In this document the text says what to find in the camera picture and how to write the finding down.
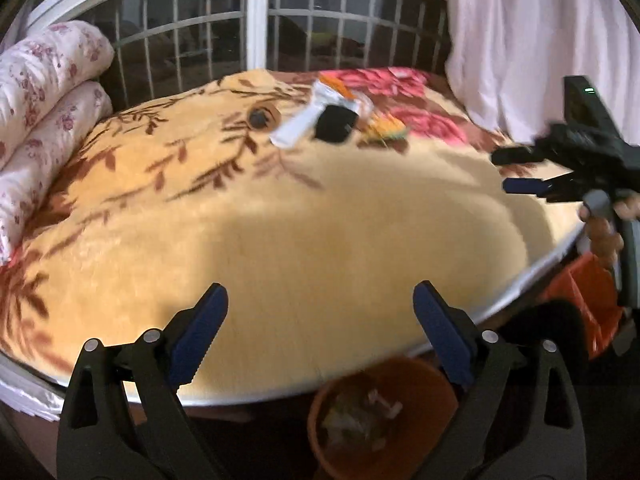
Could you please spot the person's right hand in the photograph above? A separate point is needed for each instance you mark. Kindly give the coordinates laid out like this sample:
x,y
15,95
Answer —
x,y
602,237

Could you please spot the metal window grille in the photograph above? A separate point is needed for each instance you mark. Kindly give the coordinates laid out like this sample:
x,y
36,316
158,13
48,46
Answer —
x,y
310,25

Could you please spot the orange green crumpled wrapper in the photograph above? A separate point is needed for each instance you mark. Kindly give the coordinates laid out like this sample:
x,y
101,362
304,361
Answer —
x,y
385,131

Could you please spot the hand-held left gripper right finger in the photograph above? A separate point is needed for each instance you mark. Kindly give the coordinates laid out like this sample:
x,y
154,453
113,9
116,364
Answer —
x,y
440,330

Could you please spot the orange plastic bag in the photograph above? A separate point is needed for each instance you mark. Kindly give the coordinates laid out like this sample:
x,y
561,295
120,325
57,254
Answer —
x,y
590,300

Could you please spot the orange plastic bucket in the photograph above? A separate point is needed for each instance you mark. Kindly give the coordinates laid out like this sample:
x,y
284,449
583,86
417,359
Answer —
x,y
430,395

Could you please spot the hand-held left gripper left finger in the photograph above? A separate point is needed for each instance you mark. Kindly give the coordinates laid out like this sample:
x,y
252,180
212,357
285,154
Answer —
x,y
200,330

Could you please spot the yellow floral plush blanket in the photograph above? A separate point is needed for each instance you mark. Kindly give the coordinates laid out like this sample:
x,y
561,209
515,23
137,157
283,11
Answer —
x,y
250,240

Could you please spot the brown tape roll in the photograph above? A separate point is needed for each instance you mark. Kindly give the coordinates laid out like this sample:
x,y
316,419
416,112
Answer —
x,y
272,116

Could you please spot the black cloth pouch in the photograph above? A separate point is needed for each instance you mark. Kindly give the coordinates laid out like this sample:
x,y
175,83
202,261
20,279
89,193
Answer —
x,y
336,124

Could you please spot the white window frame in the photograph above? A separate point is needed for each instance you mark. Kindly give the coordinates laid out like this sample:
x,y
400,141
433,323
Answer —
x,y
257,10

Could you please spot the white curtain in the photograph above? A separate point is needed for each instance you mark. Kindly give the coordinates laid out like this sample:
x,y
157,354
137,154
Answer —
x,y
525,35

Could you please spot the white sachet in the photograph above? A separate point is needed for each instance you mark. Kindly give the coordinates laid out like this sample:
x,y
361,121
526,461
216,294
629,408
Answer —
x,y
295,130

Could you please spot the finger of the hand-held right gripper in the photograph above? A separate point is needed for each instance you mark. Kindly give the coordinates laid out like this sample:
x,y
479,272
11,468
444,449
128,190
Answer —
x,y
522,186
515,155

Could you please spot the white pink floral quilt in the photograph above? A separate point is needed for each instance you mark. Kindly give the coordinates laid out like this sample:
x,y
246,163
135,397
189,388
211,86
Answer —
x,y
45,90

